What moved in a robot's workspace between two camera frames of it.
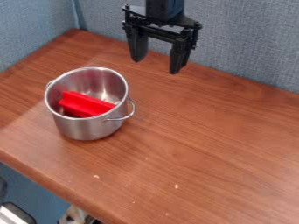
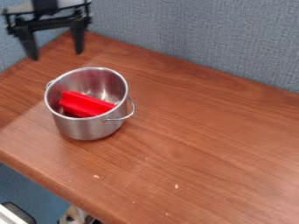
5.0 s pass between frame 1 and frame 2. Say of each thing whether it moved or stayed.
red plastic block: stayed
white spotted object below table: stayed
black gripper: moved
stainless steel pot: stayed
